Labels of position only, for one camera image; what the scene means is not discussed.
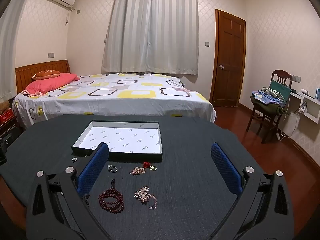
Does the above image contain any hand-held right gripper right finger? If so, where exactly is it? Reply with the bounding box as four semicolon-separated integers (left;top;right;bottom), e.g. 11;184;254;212
210;142;295;240

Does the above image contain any white wall shelf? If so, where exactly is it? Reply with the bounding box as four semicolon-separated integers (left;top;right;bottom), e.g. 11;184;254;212
287;90;320;125

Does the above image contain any wooden chair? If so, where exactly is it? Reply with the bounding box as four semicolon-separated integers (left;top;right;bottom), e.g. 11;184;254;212
246;69;293;144

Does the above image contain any pile of clothes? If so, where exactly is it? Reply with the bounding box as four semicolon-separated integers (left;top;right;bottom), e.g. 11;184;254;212
251;86;286;115

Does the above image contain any air conditioner cord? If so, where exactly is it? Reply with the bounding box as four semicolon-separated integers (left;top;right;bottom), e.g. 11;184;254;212
65;5;75;27

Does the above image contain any white striped curtain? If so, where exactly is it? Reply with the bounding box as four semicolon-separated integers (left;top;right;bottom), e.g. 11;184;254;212
101;0;200;75

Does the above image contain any pink pillow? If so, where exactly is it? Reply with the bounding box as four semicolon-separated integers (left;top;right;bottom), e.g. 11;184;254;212
22;73;80;97

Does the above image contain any orange cushion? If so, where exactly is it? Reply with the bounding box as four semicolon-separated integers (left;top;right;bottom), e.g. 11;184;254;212
32;70;61;80

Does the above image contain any dark red bead bracelet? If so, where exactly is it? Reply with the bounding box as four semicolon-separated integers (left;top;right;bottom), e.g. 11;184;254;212
98;179;125;213

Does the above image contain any teal folder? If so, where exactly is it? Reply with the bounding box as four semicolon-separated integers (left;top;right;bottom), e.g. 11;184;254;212
269;79;292;107

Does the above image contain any white cable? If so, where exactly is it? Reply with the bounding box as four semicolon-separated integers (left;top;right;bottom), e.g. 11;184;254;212
277;101;308;140

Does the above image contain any gold pearl brooch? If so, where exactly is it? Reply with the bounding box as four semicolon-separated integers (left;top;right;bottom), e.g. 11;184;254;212
134;185;158;210

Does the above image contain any bed with patterned sheet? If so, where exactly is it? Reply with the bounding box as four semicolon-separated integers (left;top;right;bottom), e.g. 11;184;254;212
12;73;216;128

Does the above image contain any brown wooden door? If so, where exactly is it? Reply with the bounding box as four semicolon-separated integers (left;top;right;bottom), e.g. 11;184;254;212
209;8;247;108

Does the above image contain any green box with white inside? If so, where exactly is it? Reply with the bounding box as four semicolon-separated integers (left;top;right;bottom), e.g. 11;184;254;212
71;120;163;162

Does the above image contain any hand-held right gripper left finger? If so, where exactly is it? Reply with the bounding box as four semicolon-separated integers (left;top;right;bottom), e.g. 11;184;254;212
26;142;110;240

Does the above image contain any wooden headboard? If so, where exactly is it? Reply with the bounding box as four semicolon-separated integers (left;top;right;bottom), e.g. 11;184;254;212
15;59;71;94

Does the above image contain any red box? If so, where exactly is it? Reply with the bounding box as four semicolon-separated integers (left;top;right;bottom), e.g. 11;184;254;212
0;109;16;128

